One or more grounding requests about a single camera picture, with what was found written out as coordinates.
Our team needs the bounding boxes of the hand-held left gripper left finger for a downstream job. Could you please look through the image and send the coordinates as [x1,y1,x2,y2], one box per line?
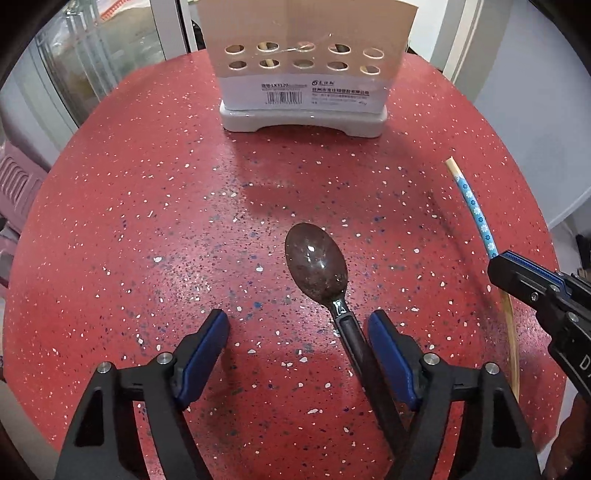
[56,309,232,480]

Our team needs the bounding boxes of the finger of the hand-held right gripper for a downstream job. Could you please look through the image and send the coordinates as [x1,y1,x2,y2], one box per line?
[500,250,591,298]
[487,257,563,320]

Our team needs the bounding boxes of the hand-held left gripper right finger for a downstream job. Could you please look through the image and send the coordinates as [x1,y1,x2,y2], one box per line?
[367,309,542,480]

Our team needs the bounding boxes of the blue flowered bamboo chopstick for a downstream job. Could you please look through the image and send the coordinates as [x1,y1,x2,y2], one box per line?
[444,157,520,403]

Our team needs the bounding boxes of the brown translucent plastic spoon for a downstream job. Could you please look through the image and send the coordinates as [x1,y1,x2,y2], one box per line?
[284,223,409,457]

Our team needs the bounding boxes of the beige perforated utensil holder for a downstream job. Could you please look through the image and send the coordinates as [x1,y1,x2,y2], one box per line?
[196,0,419,138]

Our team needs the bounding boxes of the pink slatted plastic stool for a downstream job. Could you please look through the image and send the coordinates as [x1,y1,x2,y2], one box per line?
[0,138,49,232]

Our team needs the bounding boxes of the glass door cabinet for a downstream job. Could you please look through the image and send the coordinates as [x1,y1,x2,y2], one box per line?
[37,0,195,131]

